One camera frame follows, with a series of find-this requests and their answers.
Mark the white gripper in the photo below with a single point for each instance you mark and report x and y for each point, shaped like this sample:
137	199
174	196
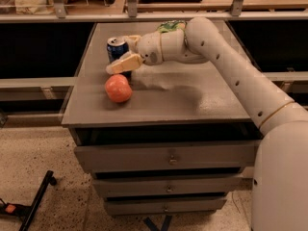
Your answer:
150	48

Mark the blue pepsi can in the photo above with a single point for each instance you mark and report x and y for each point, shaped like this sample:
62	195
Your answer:
116	47

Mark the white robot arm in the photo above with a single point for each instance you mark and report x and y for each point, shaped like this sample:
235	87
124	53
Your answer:
280	187

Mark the red apple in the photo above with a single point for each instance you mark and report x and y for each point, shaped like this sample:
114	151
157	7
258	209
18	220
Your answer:
118	88

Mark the grey drawer cabinet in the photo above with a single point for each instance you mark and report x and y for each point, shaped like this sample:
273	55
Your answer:
171	102

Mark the middle drawer front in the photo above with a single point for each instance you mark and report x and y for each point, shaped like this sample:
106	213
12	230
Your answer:
168	185

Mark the drawer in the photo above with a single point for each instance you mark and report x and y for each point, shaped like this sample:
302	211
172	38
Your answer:
166	156
168	185
164	206

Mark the top drawer front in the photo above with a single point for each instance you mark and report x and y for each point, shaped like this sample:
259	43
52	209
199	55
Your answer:
166	156

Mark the bottom drawer front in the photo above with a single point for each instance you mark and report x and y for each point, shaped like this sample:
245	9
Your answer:
164	206

